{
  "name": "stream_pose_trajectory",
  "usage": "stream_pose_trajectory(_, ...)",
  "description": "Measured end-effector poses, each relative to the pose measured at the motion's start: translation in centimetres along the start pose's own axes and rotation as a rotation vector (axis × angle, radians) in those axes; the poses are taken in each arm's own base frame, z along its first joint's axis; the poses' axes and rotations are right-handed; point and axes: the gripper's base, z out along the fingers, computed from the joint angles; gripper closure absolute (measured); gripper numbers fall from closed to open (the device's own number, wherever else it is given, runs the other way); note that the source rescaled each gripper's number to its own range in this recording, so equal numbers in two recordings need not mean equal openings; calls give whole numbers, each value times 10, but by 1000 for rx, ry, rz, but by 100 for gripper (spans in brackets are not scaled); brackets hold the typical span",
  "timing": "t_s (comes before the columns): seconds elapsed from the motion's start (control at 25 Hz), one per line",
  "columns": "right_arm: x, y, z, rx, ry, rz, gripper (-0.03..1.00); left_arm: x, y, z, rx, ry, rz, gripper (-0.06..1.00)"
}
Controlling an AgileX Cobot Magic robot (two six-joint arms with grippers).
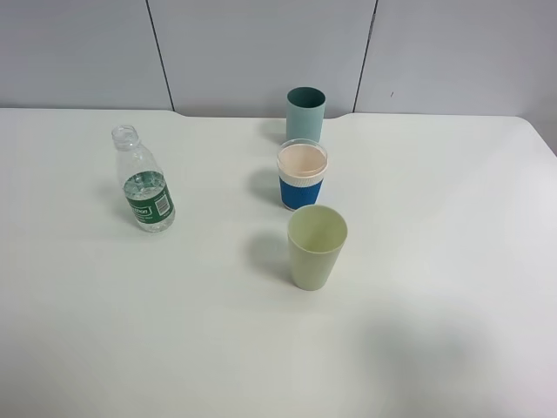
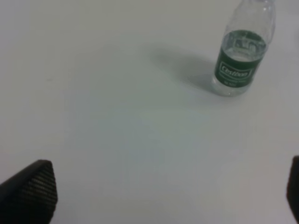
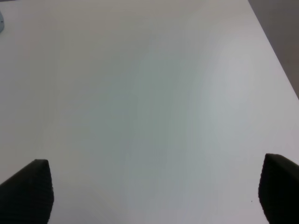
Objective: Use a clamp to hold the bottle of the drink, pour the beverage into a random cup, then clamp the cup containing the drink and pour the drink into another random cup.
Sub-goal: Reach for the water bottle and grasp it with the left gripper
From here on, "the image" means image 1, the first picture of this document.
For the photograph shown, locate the blue sleeved cream cup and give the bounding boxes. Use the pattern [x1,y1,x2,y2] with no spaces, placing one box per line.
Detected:
[277,138,328,211]

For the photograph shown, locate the clear bottle with green label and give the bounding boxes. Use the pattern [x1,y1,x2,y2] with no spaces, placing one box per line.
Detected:
[111,125,176,233]

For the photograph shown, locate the teal cylindrical cup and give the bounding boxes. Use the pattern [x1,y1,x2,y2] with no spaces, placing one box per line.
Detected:
[285,86,326,142]

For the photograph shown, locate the light green plastic cup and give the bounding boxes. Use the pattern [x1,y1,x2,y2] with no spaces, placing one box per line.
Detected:
[287,205,348,291]

